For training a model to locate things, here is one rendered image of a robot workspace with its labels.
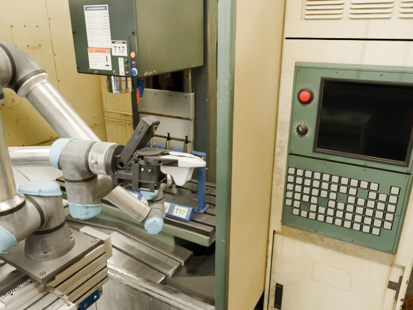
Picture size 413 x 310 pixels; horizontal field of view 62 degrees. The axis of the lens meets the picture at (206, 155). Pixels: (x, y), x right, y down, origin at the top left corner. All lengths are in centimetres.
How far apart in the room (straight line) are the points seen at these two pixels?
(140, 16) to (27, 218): 110
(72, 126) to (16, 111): 199
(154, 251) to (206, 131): 95
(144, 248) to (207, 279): 43
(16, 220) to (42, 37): 218
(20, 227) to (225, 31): 76
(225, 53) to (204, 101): 141
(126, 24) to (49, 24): 138
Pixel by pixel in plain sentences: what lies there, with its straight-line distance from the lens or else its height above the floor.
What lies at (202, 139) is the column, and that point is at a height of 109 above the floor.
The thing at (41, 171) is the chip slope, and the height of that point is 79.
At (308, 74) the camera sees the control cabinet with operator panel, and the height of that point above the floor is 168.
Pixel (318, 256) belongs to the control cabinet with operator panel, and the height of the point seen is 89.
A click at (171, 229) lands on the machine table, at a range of 183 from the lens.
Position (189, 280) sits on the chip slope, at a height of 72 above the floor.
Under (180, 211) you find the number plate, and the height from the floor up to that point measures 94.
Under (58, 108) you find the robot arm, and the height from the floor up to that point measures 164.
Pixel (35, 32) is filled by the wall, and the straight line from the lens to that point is 304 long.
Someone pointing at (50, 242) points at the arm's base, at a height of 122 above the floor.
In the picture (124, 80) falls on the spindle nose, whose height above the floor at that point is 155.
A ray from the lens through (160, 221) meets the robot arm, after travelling 146.
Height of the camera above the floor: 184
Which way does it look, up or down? 20 degrees down
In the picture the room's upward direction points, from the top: straight up
